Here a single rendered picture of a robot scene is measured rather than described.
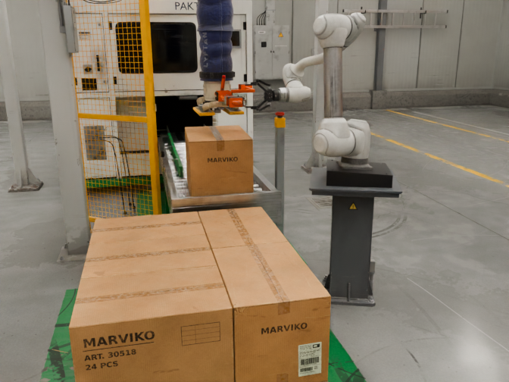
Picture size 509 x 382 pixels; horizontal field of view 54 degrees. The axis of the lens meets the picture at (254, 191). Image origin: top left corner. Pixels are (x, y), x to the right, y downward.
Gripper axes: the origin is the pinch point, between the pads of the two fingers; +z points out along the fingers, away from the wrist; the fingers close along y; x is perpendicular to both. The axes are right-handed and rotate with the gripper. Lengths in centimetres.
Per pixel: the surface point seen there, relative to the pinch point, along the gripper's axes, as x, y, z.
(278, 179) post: 45, 66, -33
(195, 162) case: -4, 39, 34
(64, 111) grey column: 60, 11, 116
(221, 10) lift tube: 14, -51, 12
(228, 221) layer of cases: -41, 67, 21
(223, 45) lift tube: 15.6, -30.3, 11.0
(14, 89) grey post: 272, 8, 192
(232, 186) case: -5, 56, 12
